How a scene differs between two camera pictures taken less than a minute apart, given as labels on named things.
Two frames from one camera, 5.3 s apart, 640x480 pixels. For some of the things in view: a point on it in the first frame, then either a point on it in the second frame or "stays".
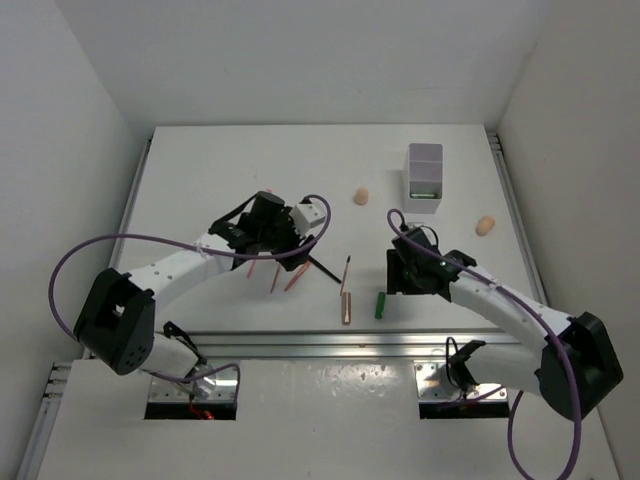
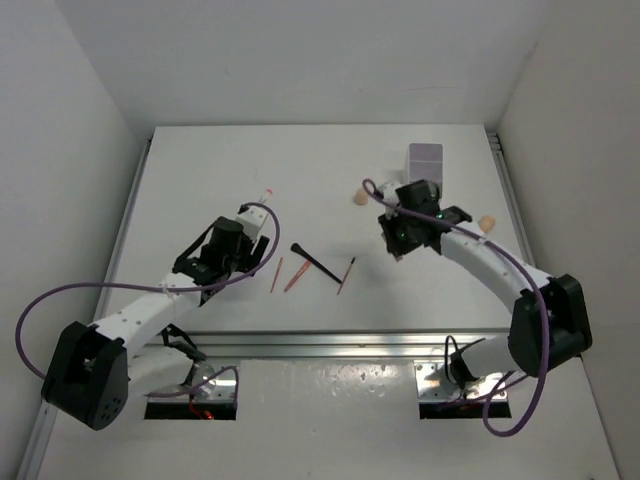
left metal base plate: x=219 y=386 stays
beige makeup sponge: x=361 y=196 stays
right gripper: x=395 y=280 to x=394 y=246
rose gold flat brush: x=300 y=273 stays
